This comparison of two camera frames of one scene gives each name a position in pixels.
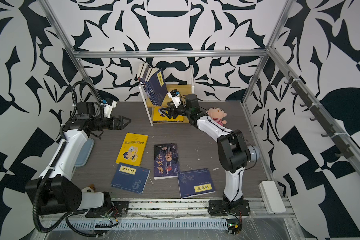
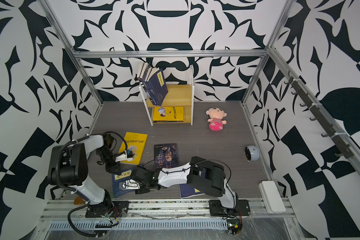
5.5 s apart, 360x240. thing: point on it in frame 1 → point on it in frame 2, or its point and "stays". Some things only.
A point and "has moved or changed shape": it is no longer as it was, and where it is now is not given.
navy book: (130, 178) has moved or changed shape
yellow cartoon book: (158, 116) stays
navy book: (156, 88) stays
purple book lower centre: (166, 161) stays
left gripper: (120, 126) → (110, 169)
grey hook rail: (300, 90) stays
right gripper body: (181, 112) → (144, 188)
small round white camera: (255, 152) stays
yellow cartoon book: (132, 149) stays
